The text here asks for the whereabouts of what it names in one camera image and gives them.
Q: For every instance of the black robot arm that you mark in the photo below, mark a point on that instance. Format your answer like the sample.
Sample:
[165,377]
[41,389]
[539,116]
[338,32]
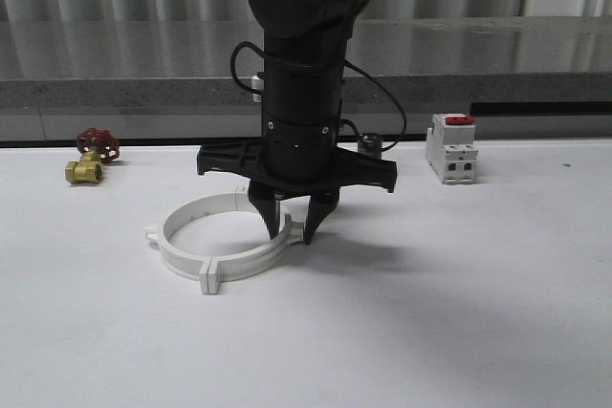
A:
[303,53]

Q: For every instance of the white circuit breaker red switch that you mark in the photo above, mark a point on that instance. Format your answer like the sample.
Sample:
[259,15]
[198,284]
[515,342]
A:
[450,149]

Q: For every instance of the white half pipe clamp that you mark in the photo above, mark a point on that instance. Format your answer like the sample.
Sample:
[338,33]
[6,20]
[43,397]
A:
[191,266]
[245,264]

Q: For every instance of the black cylindrical capacitor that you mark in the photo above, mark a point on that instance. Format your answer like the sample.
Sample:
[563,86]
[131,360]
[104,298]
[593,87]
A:
[370,145]

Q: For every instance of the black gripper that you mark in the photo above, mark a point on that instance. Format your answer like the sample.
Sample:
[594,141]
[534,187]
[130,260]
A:
[293,160]

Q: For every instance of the grey stone countertop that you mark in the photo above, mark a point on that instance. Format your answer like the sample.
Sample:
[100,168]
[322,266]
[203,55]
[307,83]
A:
[487,65]

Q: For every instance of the brass valve red handwheel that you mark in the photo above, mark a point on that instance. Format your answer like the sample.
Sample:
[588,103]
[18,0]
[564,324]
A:
[97,147]

